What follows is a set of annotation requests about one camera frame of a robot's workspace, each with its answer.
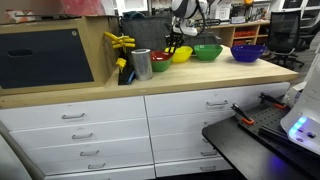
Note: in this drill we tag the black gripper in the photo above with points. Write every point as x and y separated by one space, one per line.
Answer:
176 38

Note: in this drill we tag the red plastic bowl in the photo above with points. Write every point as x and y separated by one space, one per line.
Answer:
160 56

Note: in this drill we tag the green plastic bowl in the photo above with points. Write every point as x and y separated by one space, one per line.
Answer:
160 66
208 53

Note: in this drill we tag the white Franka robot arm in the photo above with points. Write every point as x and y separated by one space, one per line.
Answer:
306 100

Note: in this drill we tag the yellow plastic bowl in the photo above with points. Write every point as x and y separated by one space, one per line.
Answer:
183 55

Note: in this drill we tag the blue plastic bowl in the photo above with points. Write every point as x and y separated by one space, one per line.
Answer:
248 54

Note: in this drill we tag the grey plastic bin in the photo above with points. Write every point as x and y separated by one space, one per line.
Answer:
203 39

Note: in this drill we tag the dark grey fabric bin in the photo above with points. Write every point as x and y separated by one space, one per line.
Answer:
143 33

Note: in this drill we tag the silver metal cylinder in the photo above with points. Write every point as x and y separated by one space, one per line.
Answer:
142 66

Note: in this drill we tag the black tool holder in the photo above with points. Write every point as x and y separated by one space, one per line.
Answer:
124 77

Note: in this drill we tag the wooden shelf unit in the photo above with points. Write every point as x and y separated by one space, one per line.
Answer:
228 31

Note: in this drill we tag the white framed board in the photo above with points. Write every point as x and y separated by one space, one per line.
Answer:
133 6

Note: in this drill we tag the white cardboard box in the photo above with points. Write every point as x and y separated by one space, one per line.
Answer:
221 10

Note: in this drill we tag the white drawer cabinet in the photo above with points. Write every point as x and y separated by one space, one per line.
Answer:
110 110

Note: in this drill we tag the black office chair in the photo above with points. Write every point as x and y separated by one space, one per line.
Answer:
310 33
283 33

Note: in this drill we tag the black perforated board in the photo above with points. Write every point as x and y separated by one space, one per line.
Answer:
266 121

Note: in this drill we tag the black robot table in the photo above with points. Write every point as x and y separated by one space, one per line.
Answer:
240 153

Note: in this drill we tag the wooden box with dark panel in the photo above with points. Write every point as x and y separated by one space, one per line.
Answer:
46 56

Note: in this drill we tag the orange white patterned box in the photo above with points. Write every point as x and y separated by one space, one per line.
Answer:
18 16

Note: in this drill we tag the grey curved object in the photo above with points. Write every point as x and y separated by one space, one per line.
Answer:
16 153

